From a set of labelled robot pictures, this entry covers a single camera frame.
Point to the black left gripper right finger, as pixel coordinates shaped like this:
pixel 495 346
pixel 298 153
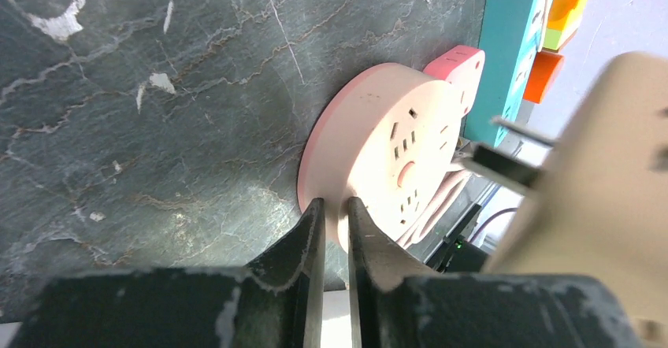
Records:
pixel 396 301

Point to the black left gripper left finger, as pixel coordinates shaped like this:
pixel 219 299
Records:
pixel 275 300

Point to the pink round socket base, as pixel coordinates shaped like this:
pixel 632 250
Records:
pixel 389 138

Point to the beige cube socket adapter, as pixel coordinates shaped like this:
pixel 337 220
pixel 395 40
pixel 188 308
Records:
pixel 597 205

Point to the teal power strip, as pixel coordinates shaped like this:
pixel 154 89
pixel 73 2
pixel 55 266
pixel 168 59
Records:
pixel 510 33

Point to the white power strip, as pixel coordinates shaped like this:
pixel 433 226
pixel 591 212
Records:
pixel 336 320

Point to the salmon pink charger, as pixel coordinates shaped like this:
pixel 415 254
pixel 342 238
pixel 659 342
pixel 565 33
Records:
pixel 461 66

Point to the orange round plug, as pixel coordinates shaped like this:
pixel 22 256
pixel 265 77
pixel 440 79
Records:
pixel 545 69

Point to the yellow green toy block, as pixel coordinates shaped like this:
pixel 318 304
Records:
pixel 564 19

